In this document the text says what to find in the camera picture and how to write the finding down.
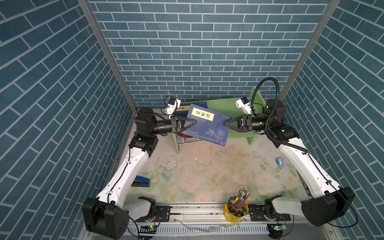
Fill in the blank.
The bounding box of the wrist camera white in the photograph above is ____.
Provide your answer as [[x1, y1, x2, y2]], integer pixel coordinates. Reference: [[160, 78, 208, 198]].
[[165, 96, 182, 116], [236, 97, 252, 115]]

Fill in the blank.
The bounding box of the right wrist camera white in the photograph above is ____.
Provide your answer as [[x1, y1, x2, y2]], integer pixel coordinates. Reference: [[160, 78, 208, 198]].
[[236, 97, 252, 115]]

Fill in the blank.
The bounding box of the green wooden shelf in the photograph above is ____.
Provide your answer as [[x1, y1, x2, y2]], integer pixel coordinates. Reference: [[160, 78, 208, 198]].
[[173, 87, 266, 154]]

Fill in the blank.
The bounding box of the black corrugated cable right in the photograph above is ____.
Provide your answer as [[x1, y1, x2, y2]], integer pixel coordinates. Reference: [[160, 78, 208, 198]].
[[250, 77, 311, 155]]

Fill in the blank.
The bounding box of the blue stapler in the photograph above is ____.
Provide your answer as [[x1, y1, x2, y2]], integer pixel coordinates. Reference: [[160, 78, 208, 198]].
[[131, 176, 151, 188]]

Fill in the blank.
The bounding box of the blue book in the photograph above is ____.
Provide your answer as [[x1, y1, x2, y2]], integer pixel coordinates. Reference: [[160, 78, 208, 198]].
[[174, 102, 208, 118], [183, 104, 233, 147]]

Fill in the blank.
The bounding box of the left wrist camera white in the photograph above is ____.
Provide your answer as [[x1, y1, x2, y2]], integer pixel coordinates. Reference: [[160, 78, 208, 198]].
[[165, 96, 182, 116]]

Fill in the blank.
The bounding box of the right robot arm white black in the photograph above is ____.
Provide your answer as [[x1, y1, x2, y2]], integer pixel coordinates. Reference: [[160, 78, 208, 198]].
[[225, 97, 355, 227]]

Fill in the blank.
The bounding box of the light blue small mouse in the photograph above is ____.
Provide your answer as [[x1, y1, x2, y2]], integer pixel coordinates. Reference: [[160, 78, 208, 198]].
[[276, 158, 284, 169]]

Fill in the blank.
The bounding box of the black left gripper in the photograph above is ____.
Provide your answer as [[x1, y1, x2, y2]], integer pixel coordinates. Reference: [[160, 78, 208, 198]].
[[148, 118, 195, 138]]

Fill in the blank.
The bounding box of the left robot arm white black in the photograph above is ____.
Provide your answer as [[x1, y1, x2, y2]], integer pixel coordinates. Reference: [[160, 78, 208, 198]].
[[82, 107, 197, 240]]

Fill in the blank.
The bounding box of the aluminium corner post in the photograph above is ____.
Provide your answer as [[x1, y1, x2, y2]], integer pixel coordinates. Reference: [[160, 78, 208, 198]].
[[78, 0, 137, 114], [279, 0, 341, 101]]

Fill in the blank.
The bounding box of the aluminium corner post right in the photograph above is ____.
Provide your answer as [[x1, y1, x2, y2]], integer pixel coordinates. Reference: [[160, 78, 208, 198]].
[[279, 0, 341, 101]]

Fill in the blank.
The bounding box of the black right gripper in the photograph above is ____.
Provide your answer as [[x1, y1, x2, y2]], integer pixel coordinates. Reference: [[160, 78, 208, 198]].
[[224, 115, 272, 134]]

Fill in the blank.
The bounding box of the aluminium corner post left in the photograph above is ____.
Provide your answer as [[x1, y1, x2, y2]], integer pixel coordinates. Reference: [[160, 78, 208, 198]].
[[78, 0, 137, 114]]

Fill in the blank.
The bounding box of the yellow pen cup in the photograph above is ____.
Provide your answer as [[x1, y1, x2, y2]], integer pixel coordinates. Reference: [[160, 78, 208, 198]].
[[224, 196, 249, 224]]

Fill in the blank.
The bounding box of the red pink Hamlet book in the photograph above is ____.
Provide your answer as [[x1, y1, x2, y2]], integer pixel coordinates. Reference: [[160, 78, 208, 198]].
[[176, 134, 197, 144]]

